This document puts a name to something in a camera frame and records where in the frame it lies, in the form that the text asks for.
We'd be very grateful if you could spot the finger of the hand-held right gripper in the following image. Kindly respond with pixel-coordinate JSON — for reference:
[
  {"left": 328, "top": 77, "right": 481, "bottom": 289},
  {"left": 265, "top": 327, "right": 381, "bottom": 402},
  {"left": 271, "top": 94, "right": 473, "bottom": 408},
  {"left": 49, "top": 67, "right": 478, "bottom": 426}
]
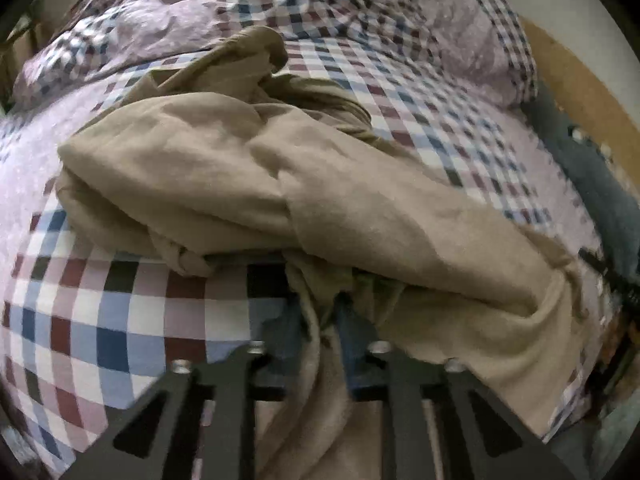
[{"left": 577, "top": 249, "right": 640, "bottom": 311}]

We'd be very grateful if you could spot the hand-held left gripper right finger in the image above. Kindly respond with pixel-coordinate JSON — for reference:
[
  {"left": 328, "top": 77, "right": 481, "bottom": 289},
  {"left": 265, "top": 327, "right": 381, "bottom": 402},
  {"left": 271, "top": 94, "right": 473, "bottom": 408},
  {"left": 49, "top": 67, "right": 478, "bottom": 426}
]
[{"left": 332, "top": 292, "right": 576, "bottom": 480}]

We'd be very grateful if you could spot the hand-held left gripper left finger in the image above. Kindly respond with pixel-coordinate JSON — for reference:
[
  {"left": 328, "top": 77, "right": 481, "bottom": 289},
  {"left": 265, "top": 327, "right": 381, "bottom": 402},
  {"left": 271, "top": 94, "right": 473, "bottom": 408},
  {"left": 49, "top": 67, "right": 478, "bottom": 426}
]
[{"left": 60, "top": 300, "right": 308, "bottom": 480}]

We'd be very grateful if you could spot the beige garment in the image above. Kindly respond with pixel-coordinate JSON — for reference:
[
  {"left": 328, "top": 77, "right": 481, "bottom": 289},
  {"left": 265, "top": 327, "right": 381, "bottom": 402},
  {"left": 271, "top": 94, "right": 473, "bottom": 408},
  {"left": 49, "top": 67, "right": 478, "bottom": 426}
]
[{"left": 55, "top": 25, "right": 591, "bottom": 480}]

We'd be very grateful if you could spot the wooden headboard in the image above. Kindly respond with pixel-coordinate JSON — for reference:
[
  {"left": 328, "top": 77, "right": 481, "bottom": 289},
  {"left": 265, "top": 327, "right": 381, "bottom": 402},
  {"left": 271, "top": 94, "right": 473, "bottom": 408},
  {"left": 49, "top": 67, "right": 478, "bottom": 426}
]
[{"left": 520, "top": 15, "right": 640, "bottom": 201}]

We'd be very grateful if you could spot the checked and lilac pillow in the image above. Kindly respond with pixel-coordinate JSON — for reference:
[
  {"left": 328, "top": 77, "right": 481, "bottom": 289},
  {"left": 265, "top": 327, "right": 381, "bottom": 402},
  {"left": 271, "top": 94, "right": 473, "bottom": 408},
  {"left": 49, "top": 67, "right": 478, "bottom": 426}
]
[{"left": 415, "top": 0, "right": 538, "bottom": 108}]

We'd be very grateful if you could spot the crumpled checked duvet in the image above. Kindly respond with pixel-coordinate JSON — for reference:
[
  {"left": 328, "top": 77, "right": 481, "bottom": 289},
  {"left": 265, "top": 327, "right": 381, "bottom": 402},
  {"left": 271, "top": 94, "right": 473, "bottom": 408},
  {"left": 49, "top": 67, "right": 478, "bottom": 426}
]
[{"left": 10, "top": 0, "right": 451, "bottom": 111}]

